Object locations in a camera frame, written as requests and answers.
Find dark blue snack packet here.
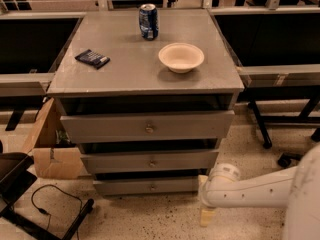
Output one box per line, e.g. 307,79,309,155
75,49,110,69

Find left grey desk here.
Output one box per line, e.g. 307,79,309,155
0,11,84,131

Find brown cardboard box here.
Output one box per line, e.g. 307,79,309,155
21,98,83,180

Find grey bottom drawer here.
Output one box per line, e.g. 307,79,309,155
93,176,199,196

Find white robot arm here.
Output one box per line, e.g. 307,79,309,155
198,145,320,240

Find white paper bowl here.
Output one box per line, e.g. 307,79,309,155
158,43,204,73

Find grey middle drawer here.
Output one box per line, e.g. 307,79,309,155
81,149,218,174

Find grey drawer cabinet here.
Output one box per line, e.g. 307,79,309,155
48,9,243,182

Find black office chair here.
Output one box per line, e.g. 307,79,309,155
0,152,94,240

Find grey top drawer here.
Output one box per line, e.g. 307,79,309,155
61,111,234,143

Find grey desk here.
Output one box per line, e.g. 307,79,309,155
209,7,320,149
0,11,84,131

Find right grey desk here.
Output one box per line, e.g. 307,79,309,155
209,7,320,149

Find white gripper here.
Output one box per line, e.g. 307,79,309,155
198,163,241,227

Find grey drawer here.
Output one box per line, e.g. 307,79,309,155
93,176,199,196
61,111,234,143
81,149,218,174

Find black cable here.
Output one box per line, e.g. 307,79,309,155
30,183,84,240

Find blue soda can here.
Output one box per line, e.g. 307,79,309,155
139,3,159,40

